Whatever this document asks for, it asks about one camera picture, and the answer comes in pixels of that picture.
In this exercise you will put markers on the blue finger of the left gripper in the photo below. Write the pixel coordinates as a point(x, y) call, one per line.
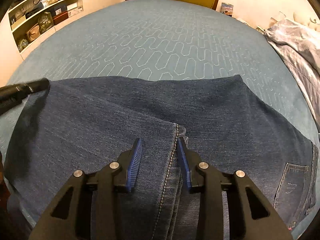
point(13, 95)

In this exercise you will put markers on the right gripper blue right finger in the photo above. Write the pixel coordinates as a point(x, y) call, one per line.
point(251, 215)

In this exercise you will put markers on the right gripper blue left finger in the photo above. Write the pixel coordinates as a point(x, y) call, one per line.
point(68, 216)

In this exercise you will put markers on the blue denim pants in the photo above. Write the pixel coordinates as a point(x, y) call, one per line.
point(86, 123)

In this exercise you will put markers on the tan handbag on shelf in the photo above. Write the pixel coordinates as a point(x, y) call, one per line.
point(33, 33)

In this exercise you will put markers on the green plastic bag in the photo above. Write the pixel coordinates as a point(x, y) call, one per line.
point(45, 22)

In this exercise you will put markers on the blue quilted bedspread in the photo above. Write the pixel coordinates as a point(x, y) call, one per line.
point(164, 40)

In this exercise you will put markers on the light blue crumpled blanket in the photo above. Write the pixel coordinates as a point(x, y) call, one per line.
point(298, 47)

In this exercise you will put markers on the small picture box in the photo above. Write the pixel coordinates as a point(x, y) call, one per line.
point(227, 9)

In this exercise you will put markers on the cream wall cabinet unit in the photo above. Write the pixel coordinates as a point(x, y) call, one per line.
point(68, 49)

